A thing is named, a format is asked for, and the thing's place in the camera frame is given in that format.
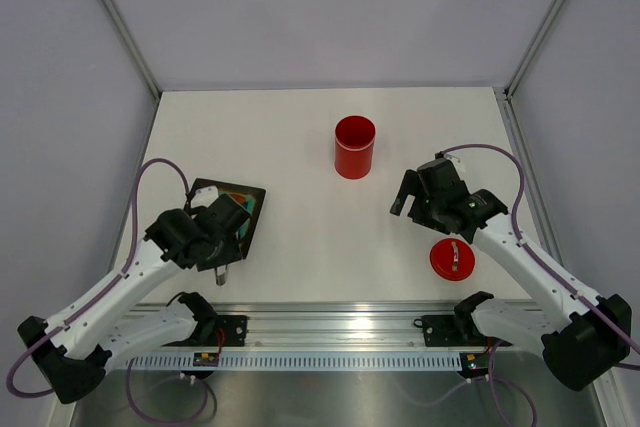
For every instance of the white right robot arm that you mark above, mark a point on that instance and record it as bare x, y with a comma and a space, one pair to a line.
581, 334

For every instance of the red cylindrical canister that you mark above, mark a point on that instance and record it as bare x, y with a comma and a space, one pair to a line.
354, 138

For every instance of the black green square plate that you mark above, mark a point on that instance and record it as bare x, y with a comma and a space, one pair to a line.
251, 198

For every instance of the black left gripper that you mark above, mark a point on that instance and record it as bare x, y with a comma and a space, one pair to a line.
229, 254

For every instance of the aluminium frame post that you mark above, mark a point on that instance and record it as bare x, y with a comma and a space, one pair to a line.
131, 48
543, 30

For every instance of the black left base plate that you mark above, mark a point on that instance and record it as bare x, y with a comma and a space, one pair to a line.
231, 330

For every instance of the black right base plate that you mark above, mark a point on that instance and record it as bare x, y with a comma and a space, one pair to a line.
446, 330

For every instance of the stainless steel tongs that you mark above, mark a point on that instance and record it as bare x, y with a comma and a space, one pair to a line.
221, 274

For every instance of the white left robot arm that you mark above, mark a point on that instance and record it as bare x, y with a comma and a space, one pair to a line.
76, 348

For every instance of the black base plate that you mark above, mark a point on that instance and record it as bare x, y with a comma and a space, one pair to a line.
446, 330
231, 330

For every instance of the aluminium mounting rail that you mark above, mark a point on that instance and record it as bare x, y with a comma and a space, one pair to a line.
335, 326

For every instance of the white slotted cable duct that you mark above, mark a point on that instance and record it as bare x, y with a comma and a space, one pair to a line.
390, 361

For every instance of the left aluminium frame post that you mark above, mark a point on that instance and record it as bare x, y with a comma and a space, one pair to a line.
131, 48

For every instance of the red lid with metal handle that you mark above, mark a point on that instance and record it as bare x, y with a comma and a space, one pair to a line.
452, 259

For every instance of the right aluminium frame post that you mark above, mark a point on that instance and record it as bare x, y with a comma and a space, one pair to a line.
543, 30

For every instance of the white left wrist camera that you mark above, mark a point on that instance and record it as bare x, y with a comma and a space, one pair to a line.
205, 196

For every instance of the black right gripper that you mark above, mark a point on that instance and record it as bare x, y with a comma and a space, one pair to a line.
412, 184

